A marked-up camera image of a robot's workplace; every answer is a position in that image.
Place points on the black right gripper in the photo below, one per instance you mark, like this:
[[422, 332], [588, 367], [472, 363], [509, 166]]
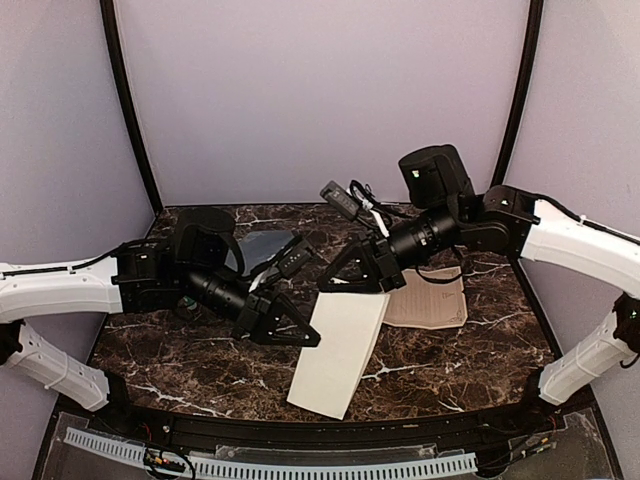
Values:
[[388, 272]]

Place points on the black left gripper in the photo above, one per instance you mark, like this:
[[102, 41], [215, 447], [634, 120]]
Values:
[[255, 315]]

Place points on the beige lined letter paper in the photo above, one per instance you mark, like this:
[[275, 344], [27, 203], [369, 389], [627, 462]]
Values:
[[327, 376]]

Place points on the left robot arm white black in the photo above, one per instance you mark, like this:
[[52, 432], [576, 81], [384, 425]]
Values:
[[200, 260]]

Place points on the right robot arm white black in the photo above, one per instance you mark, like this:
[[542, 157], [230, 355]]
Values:
[[513, 223]]

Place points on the beige letter sheet on table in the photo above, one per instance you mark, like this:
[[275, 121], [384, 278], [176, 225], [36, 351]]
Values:
[[424, 305]]

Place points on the grey paper envelope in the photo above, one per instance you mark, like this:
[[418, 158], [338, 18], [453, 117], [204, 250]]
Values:
[[259, 246]]

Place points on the green white glue stick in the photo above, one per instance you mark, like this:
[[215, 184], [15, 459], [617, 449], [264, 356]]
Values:
[[189, 303]]

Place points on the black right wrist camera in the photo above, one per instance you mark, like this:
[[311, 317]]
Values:
[[339, 199]]

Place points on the white slotted cable duct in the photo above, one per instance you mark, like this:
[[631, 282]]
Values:
[[138, 455]]

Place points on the black right frame post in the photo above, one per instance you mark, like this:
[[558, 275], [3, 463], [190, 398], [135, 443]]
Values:
[[521, 89]]

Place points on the black frame post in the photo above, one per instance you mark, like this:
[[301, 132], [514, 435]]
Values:
[[128, 109], [521, 89]]

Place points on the black left frame post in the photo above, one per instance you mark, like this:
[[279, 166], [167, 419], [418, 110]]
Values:
[[128, 109]]

